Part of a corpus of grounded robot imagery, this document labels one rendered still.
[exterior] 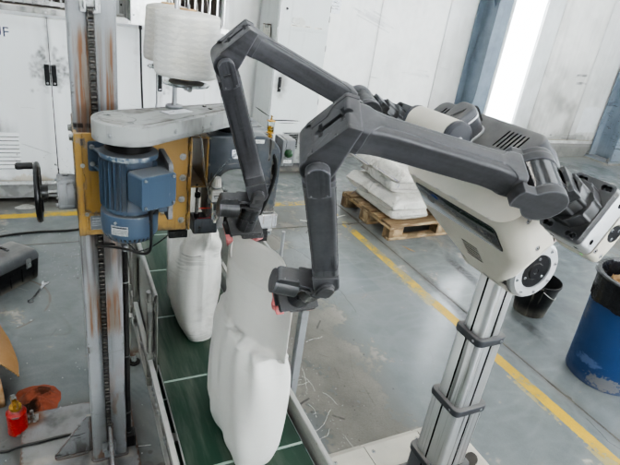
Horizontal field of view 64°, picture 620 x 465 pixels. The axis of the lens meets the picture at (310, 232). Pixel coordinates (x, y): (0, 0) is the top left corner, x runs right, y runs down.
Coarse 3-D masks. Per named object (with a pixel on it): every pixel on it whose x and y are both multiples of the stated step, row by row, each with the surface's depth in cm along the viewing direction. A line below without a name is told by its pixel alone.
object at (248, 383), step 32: (256, 256) 158; (256, 288) 137; (224, 320) 154; (256, 320) 141; (288, 320) 131; (224, 352) 154; (256, 352) 142; (224, 384) 156; (256, 384) 141; (288, 384) 147; (224, 416) 159; (256, 416) 146; (256, 448) 153
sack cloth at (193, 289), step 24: (192, 192) 209; (168, 240) 218; (192, 240) 195; (216, 240) 196; (168, 264) 211; (192, 264) 199; (216, 264) 204; (168, 288) 215; (192, 288) 204; (216, 288) 212; (192, 312) 208; (192, 336) 212
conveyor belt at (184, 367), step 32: (160, 256) 274; (160, 288) 246; (160, 320) 223; (160, 352) 203; (192, 352) 206; (160, 384) 199; (192, 384) 190; (192, 416) 176; (288, 416) 182; (192, 448) 163; (224, 448) 165; (288, 448) 169
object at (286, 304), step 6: (282, 300) 121; (288, 300) 121; (294, 300) 119; (300, 300) 117; (282, 306) 120; (288, 306) 121; (294, 306) 121; (300, 306) 121; (306, 306) 123; (312, 306) 123
